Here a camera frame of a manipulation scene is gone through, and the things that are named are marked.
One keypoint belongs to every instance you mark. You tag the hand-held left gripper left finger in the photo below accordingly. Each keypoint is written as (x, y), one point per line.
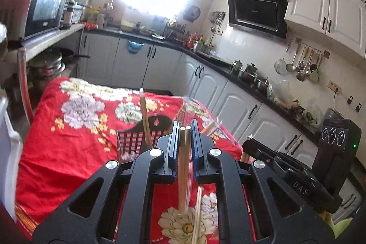
(173, 146)

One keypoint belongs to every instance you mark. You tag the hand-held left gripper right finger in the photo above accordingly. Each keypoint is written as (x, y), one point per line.
(196, 146)

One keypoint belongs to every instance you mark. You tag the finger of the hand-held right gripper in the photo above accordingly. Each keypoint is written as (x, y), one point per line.
(260, 151)

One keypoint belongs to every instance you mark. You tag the wooden chopsticks pair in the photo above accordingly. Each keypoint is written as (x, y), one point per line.
(246, 158)
(144, 118)
(185, 164)
(198, 212)

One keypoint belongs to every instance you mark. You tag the black perforated utensil basket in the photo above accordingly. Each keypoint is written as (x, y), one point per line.
(128, 144)

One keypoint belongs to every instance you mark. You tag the black kitchen countertop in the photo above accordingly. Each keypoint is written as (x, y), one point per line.
(281, 111)

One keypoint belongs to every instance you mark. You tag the white lower kitchen cabinets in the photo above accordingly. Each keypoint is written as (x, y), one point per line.
(246, 101)

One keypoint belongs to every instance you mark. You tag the white kitchen cabinets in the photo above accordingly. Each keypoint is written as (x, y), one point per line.
(326, 9)
(246, 101)

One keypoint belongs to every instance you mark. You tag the clear plastic bag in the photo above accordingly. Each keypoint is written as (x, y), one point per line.
(278, 91)

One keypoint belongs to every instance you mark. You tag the steel mixing bowl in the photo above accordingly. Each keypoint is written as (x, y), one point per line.
(262, 83)
(247, 76)

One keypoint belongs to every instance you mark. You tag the pale green measuring cup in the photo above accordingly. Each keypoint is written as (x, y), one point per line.
(314, 76)

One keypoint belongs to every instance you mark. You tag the steel skimmer spoon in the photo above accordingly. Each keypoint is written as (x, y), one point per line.
(300, 75)

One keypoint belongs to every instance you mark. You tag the steel mesh strainer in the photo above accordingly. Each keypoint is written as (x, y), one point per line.
(280, 66)

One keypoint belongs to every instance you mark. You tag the steel ladle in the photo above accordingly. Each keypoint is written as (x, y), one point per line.
(291, 66)

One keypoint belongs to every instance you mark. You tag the steel cooking pot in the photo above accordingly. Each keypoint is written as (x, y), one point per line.
(203, 47)

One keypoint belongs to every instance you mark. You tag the red floral blanket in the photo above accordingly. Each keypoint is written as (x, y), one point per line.
(71, 141)

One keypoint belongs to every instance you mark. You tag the blue plastic basin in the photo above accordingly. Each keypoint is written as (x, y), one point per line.
(135, 46)

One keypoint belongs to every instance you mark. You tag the row of condiment bottles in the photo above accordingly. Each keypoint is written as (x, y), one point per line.
(188, 38)

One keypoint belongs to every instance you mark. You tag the hanging kitchen tools rack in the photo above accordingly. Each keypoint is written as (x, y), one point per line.
(218, 21)

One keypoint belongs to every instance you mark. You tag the black range hood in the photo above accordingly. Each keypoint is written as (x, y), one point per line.
(254, 11)

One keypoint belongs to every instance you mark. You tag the black frying pan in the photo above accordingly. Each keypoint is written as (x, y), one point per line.
(68, 54)

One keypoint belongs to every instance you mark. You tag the white upper kitchen cabinets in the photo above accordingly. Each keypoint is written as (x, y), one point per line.
(326, 9)

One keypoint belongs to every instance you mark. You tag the stacked steel pots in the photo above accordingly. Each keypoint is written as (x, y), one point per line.
(45, 65)

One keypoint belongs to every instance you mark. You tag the steel shelf rack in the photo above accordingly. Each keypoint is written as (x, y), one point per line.
(43, 42)

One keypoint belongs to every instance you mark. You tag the dark sauce bottle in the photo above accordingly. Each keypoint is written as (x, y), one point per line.
(68, 15)

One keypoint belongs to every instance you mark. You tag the silver microwave oven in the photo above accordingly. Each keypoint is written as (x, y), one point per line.
(45, 9)

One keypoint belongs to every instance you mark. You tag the wall power socket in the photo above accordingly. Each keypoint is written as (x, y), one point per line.
(334, 86)

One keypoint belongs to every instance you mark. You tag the round wall plate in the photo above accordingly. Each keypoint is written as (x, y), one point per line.
(191, 14)

